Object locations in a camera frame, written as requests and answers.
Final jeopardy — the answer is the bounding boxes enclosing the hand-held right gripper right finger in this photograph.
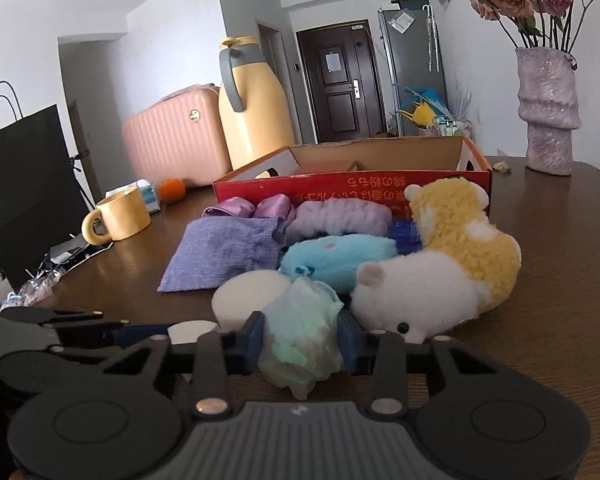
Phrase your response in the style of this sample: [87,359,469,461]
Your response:
[336,310,498,418]

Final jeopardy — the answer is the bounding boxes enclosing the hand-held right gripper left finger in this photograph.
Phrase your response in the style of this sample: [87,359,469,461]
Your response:
[97,311,267,418]

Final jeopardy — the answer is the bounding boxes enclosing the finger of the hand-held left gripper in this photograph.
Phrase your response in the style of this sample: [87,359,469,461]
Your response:
[42,324,170,361]
[0,306,131,331]

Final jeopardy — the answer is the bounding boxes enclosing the round beige sponge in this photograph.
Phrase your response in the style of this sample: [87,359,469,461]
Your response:
[211,274,293,333]

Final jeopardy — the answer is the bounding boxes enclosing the pale green cloth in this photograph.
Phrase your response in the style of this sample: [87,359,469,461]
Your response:
[257,277,345,401]

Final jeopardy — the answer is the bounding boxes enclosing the white round pad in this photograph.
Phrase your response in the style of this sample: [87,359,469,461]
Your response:
[167,320,220,347]

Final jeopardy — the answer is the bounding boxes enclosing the blue plush toy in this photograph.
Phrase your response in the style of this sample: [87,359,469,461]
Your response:
[279,236,398,295]

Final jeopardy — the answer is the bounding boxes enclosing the white plush hamster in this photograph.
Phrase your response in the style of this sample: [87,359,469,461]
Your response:
[350,250,483,346]

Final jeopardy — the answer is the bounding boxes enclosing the purple drawstring pouch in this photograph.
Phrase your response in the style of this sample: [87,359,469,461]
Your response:
[157,216,290,293]

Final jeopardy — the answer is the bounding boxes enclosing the purple fluffy headband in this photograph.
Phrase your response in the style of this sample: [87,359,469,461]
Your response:
[286,197,393,241]

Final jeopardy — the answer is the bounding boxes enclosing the purple satin scrunchie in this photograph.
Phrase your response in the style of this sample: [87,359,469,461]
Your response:
[254,196,297,223]
[201,197,257,221]

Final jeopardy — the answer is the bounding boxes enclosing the red cardboard box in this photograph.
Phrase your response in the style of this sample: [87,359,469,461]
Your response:
[212,135,493,223]

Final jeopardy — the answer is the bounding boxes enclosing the yellow plush toy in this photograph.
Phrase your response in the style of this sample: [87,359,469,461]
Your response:
[404,176,522,317]

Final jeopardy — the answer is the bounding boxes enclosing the crumpled plastic wrappers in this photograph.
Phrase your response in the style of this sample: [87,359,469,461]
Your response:
[0,240,113,308]

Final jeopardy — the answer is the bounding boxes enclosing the yellow mug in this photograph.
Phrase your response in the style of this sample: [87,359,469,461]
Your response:
[81,187,152,247]

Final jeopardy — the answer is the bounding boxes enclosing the blue packet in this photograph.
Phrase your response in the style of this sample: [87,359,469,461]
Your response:
[389,219,423,255]

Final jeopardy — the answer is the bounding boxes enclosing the black paper bag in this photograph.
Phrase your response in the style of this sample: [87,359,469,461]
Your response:
[0,80,93,291]

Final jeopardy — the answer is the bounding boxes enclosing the white tissue pack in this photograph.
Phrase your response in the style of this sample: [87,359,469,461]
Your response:
[105,179,162,215]

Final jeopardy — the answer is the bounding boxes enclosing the orange fruit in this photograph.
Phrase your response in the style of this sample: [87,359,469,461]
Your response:
[158,178,187,204]

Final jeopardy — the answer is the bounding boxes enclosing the pink suitcase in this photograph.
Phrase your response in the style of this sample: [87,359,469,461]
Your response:
[121,83,233,188]

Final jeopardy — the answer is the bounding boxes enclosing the dark brown door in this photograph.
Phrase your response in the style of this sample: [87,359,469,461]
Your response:
[296,21,387,145]

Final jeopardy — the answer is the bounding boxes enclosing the shelf of colourful items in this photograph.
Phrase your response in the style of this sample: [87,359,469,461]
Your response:
[432,115,473,138]

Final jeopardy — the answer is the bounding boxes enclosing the blue yellow plastic items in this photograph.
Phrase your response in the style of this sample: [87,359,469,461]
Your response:
[397,87,451,128]

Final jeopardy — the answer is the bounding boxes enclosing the grey fridge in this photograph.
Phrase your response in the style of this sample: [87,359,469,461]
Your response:
[377,4,448,136]

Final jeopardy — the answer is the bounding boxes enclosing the glass vase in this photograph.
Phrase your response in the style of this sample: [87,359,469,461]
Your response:
[515,47,582,177]

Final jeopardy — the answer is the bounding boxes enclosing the white umbrella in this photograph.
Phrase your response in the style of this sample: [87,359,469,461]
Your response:
[424,4,440,73]

